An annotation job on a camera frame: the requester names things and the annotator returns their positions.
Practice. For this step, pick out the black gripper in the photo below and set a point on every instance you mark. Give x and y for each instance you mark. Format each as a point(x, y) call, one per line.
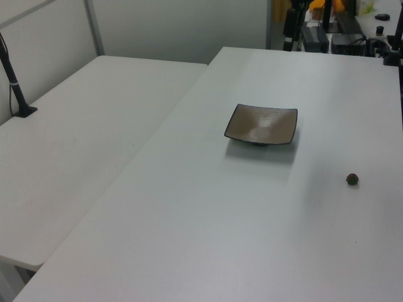
point(299, 3)

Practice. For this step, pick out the red strawberry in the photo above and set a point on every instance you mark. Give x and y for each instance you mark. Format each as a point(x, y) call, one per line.
point(352, 179)

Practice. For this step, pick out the square brown ceramic plate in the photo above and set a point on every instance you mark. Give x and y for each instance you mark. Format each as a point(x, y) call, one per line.
point(261, 126)

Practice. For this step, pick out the black power supply box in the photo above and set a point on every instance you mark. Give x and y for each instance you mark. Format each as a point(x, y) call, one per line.
point(315, 39)

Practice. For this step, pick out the orange object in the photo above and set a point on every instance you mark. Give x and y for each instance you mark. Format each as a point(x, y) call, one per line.
point(318, 4)

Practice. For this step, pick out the black electronics box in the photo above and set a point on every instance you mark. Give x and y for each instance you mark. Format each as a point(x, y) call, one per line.
point(348, 44)

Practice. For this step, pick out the green and white package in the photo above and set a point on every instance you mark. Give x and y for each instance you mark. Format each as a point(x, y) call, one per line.
point(366, 7)

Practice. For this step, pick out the small black cylinder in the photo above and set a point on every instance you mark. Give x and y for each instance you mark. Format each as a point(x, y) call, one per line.
point(380, 30)

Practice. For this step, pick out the small black flat device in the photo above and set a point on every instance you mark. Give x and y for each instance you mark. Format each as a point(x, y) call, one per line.
point(382, 16)

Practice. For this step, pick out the black clamp stand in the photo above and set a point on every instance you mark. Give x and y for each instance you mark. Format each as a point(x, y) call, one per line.
point(395, 50)

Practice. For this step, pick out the black pole with base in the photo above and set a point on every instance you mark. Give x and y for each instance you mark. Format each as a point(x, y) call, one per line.
point(12, 85)

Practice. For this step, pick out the grey metal partition post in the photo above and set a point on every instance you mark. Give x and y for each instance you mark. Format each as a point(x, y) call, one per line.
point(269, 25)
point(94, 28)

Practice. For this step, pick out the black upright post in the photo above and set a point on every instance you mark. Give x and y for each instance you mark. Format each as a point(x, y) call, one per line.
point(327, 15)

